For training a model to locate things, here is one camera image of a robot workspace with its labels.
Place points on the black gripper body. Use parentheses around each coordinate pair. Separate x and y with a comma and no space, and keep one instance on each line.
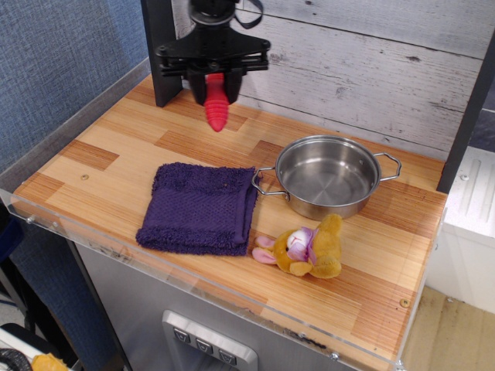
(213,49)

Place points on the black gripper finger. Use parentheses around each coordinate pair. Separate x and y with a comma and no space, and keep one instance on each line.
(232,84)
(198,86)

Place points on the red handled metal spoon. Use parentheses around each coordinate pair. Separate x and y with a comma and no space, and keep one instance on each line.
(216,103)

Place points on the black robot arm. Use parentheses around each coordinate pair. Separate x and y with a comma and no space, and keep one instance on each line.
(211,13)

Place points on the purple folded cloth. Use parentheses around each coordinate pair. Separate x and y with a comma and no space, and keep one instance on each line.
(199,210)

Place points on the stainless steel pot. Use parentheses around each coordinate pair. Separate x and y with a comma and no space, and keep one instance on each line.
(323,174)

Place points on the yellow plush bunny toy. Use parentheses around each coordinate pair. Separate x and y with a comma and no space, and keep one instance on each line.
(305,251)

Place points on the clear acrylic edge guard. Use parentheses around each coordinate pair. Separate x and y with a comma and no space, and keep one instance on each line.
(90,182)

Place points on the silver dispenser panel with buttons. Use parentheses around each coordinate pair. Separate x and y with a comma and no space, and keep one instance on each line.
(207,344)

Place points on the white appliance at right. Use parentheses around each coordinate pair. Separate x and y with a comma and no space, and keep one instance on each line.
(462,262)

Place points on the yellow black object bottom left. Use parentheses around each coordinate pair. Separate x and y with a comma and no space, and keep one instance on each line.
(12,359)

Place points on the dark grey right post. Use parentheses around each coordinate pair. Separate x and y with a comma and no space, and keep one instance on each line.
(468,123)

